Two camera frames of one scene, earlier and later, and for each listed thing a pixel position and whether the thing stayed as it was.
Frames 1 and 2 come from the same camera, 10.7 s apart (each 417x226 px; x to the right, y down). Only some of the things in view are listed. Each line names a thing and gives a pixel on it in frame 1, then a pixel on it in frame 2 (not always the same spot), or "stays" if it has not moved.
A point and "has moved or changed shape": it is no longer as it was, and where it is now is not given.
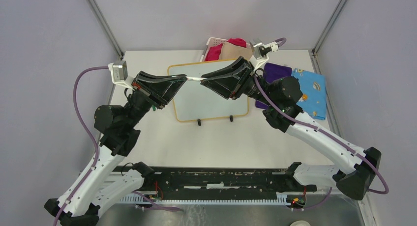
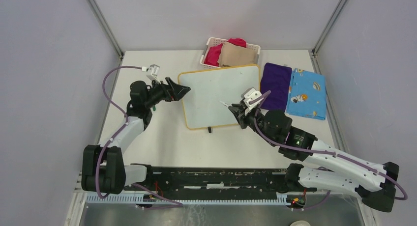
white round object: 300,223 stays
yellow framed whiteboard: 197,100 has moved or changed shape
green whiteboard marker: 195,78 → 224,103
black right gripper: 231,86 → 240,115
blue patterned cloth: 313,101 stays
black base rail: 220,181 stays
